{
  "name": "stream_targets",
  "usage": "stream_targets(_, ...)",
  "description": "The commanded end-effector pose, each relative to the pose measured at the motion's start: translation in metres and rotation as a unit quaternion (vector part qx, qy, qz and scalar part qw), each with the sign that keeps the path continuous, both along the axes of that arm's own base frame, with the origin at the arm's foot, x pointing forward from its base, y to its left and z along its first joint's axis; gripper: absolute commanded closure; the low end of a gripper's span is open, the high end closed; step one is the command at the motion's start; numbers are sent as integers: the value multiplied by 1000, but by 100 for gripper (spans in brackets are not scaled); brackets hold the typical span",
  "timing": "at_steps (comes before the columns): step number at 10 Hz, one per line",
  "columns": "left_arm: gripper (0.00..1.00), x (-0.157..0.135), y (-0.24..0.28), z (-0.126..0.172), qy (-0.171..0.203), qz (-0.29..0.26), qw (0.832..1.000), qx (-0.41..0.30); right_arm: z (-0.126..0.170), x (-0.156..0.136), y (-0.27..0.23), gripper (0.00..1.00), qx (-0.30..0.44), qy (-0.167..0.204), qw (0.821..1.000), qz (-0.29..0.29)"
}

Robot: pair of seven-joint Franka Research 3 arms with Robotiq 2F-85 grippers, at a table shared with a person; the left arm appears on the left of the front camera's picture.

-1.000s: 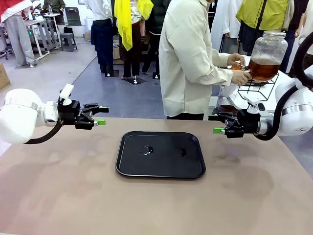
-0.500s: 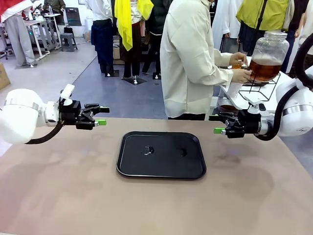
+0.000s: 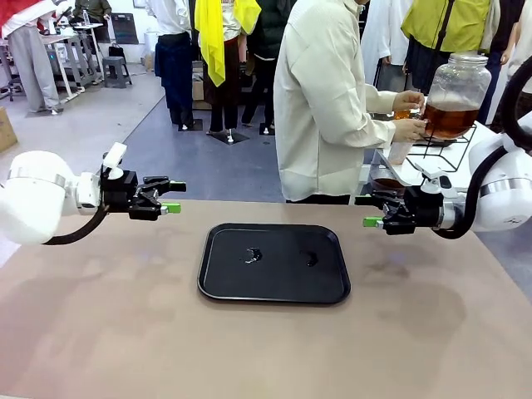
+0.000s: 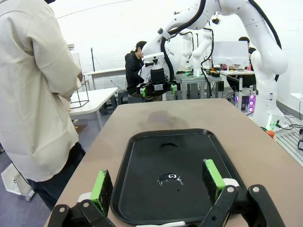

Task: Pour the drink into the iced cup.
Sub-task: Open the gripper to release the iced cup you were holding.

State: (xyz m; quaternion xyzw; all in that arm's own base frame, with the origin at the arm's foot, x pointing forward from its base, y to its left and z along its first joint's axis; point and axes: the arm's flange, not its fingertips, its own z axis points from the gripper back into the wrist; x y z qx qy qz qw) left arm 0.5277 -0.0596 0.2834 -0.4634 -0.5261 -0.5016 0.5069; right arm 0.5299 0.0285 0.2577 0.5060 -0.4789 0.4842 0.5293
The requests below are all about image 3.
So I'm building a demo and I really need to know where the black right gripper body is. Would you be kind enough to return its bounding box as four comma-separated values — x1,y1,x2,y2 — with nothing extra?
405,185,444,234

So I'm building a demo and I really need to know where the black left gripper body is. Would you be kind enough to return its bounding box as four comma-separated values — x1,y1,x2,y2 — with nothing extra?
101,170,140,212

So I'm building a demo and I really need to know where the left forearm in cream sleeve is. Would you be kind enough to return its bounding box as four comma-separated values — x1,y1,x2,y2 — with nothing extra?
364,82,400,114

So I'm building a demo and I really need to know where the right forearm in cream sleeve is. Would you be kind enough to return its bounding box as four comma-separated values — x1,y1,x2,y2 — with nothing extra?
332,111,398,150

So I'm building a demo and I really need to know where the person's right hand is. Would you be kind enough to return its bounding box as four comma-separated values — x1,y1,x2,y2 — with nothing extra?
392,118,426,143

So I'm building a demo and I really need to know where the person's left hand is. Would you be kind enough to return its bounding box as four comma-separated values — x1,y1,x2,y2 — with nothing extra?
394,90,426,112

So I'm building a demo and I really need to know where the white side table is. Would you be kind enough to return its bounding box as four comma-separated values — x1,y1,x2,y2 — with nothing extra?
365,120,504,196

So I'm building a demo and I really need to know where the cardboard box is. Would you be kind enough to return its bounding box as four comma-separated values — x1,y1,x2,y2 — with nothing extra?
0,106,20,153
191,72,213,111

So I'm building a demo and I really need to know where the mannequin white shirt navy skirt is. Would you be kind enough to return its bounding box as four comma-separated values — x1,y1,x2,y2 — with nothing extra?
154,0,204,132

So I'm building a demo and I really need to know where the person in cream shirt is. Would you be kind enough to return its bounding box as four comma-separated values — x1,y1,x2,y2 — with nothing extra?
273,0,400,205

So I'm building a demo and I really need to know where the grey plastic stool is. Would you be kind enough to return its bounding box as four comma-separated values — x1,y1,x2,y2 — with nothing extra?
101,56,133,89

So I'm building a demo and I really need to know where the glass tea dispenser jar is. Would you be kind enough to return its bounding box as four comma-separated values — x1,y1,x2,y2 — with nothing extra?
422,52,494,141

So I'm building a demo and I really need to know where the black serving tray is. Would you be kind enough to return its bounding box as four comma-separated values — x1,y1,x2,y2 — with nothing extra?
196,223,352,307

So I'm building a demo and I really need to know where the mannequin with yellow scarf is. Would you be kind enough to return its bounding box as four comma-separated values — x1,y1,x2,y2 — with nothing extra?
194,0,262,145

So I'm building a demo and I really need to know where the person in grey trousers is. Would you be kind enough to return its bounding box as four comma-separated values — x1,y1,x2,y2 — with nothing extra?
0,0,63,114

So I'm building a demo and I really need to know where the black board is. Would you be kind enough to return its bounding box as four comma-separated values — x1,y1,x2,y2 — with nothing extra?
110,12,139,46

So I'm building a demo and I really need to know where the grey metal workbench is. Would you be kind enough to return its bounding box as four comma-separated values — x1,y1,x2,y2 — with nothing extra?
39,22,105,101

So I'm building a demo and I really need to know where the mannequin in black coat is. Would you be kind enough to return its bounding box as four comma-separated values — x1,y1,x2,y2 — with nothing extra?
240,0,288,136

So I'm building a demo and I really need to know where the person in dark green top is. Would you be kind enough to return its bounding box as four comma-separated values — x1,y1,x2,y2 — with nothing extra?
70,0,113,24

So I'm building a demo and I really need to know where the mannequin in lime jacket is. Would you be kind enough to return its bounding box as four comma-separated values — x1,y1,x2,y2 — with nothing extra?
401,0,494,95

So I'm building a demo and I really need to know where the person in beige top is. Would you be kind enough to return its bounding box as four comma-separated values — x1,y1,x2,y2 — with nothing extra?
490,0,532,130

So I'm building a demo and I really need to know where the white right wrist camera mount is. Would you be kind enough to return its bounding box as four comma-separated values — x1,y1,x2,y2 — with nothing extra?
412,161,457,197

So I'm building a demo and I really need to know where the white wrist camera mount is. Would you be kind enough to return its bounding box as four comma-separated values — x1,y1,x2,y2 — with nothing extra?
102,141,128,180
412,161,457,197

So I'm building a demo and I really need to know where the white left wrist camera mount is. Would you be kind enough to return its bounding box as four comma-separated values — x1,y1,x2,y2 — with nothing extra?
102,141,128,180

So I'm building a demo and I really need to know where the black wire dispenser stand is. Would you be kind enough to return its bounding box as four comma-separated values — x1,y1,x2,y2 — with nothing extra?
406,123,478,172

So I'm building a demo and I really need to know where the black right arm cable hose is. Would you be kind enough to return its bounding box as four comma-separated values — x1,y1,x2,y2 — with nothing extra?
434,53,532,241

